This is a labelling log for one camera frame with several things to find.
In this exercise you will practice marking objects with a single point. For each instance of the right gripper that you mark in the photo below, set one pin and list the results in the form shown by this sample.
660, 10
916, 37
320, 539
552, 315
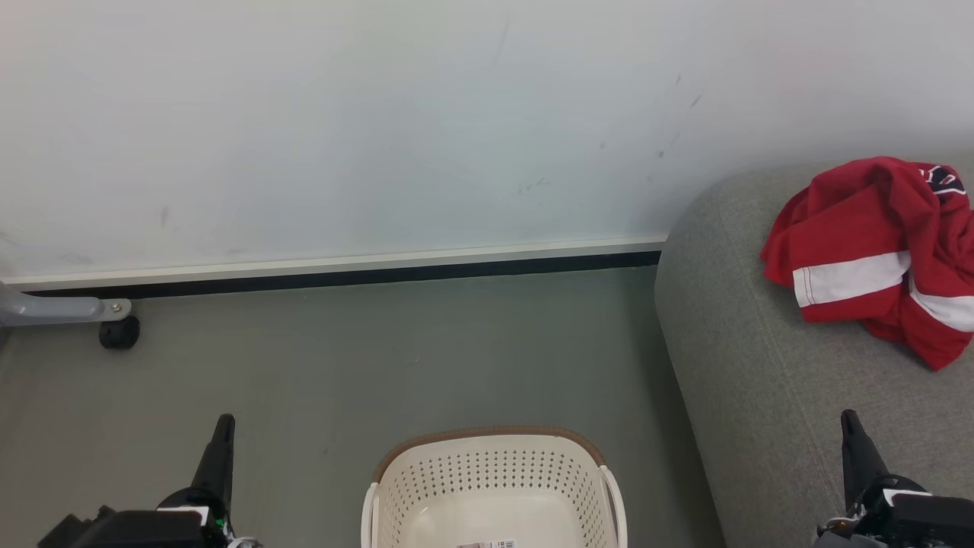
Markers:
913, 517

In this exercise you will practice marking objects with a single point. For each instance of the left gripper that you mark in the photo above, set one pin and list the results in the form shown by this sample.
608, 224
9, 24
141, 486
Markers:
144, 529

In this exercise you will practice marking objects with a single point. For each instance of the red white-striped shirt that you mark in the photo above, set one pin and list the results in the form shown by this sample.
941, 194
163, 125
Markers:
860, 228

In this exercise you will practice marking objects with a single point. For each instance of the grey fabric sofa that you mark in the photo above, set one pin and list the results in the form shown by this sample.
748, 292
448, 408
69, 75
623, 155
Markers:
768, 396

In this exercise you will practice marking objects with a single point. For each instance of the black caster wheel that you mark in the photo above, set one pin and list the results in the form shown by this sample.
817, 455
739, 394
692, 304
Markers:
119, 333

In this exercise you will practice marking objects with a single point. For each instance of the grey metal stand leg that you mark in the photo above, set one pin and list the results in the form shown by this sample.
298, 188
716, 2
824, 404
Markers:
53, 310

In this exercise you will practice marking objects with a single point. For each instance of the white and black baseboard strip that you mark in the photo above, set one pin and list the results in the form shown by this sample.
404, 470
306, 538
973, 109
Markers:
342, 270

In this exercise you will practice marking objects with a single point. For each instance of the cream perforated laundry basket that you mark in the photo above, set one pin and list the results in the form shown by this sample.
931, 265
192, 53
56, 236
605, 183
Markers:
494, 479

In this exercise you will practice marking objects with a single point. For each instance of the white barcode sticker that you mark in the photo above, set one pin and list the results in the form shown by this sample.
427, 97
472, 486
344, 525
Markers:
487, 544

